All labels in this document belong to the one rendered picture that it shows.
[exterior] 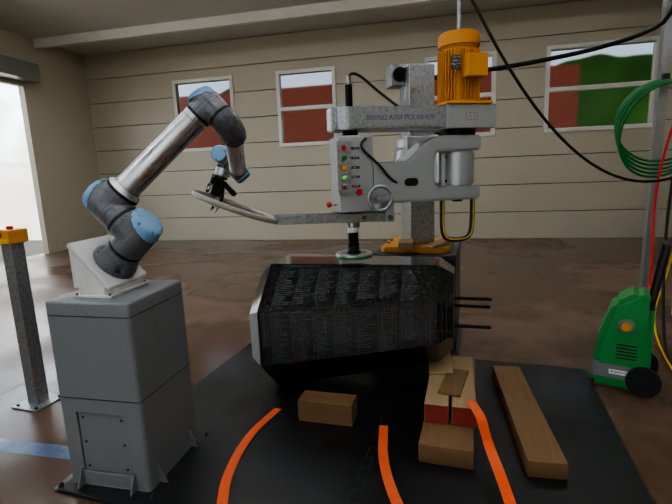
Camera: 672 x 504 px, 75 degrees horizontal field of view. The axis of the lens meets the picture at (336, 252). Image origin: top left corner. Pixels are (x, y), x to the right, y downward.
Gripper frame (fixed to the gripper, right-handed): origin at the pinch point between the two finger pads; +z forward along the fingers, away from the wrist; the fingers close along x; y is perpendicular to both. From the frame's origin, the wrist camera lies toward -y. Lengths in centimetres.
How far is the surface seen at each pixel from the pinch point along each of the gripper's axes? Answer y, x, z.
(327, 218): -39, 53, -17
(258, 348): -29, 45, 66
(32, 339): 59, -52, 109
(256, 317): -23, 42, 49
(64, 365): 68, 46, 77
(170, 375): 28, 61, 73
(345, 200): -41, 60, -30
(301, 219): -27, 46, -12
